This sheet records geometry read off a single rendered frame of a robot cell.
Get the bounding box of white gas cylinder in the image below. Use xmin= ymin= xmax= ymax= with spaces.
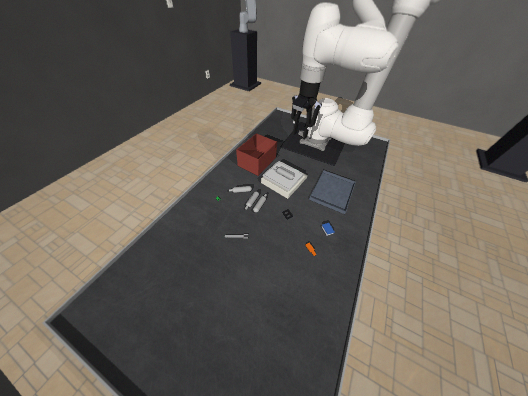
xmin=245 ymin=191 xmax=259 ymax=210
xmin=253 ymin=194 xmax=267 ymax=213
xmin=229 ymin=186 xmax=252 ymax=193
xmin=274 ymin=167 xmax=294 ymax=180

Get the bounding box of white digital scale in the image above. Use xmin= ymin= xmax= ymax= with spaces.
xmin=261 ymin=161 xmax=308 ymax=199

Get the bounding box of red open box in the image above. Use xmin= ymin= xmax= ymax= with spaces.
xmin=236 ymin=133 xmax=277 ymax=176

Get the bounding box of blue rectangular box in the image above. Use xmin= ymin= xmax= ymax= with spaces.
xmin=322 ymin=223 xmax=334 ymax=236

